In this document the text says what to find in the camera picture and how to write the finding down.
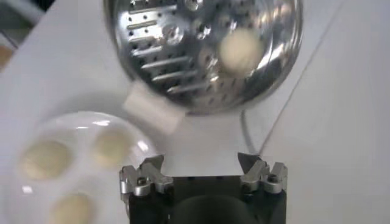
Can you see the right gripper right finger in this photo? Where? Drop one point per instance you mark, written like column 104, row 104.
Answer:
column 262, row 179

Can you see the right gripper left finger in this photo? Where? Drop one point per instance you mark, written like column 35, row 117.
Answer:
column 146, row 182

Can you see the white steamed baozi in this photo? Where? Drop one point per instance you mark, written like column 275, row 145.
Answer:
column 112, row 147
column 240, row 51
column 73, row 210
column 45, row 159

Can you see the stainless steel steamer basket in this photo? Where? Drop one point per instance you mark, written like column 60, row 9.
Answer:
column 170, row 67

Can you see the white round plate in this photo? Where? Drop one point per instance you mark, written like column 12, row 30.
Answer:
column 79, row 179

